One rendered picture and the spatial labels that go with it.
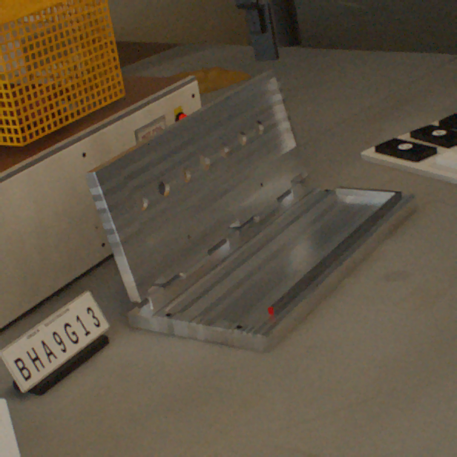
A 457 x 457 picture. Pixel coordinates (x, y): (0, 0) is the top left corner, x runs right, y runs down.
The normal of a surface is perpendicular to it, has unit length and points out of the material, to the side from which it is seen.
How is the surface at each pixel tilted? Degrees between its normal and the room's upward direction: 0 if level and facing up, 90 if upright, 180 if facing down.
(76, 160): 90
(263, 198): 79
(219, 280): 0
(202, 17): 90
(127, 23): 90
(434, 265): 0
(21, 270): 90
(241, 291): 0
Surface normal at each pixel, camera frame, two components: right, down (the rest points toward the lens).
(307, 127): -0.14, -0.91
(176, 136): 0.80, -0.07
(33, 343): 0.70, -0.29
